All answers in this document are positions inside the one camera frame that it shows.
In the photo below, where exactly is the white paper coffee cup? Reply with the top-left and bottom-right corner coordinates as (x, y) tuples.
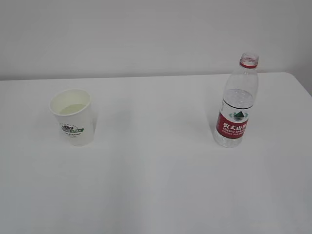
(49, 89), (95, 146)

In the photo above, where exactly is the clear Nongfu Spring water bottle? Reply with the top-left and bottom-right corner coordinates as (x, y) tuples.
(213, 53), (259, 148)

